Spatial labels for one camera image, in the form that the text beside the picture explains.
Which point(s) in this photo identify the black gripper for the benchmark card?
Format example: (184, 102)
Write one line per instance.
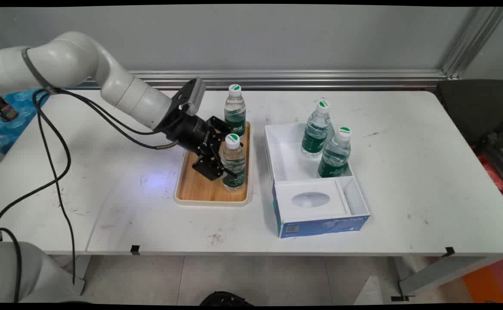
(189, 129)

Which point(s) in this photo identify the green label water bottle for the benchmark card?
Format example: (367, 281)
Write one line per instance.
(316, 133)
(233, 165)
(334, 157)
(235, 110)

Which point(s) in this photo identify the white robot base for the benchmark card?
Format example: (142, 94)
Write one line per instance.
(27, 275)

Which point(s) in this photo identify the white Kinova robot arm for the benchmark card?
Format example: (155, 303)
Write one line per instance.
(75, 60)

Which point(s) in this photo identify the wooden tray with cream rim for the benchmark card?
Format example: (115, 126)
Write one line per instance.
(200, 187)

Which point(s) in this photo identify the white and blue cardboard box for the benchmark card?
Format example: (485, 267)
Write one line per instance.
(312, 202)

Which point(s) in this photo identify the black round object on floor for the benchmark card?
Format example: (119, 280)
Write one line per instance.
(225, 299)

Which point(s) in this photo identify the blue wrapped water bottle pack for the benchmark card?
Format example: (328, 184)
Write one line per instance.
(8, 131)

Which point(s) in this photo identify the small colourful can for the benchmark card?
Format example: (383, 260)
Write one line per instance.
(4, 110)

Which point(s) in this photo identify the dark grey chair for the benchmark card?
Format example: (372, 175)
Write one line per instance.
(471, 107)

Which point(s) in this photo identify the grey metal table leg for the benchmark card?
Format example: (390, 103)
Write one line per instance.
(441, 273)

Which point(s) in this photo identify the red bag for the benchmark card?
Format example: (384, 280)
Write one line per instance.
(492, 172)

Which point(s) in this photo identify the orange floor mat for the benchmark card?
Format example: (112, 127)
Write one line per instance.
(490, 282)

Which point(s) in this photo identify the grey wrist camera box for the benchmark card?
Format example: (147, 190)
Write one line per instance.
(194, 94)

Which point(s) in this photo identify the horizontal aluminium frame rail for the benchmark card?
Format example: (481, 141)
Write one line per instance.
(299, 79)

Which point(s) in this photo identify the slanted aluminium frame post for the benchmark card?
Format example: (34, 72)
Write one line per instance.
(475, 41)

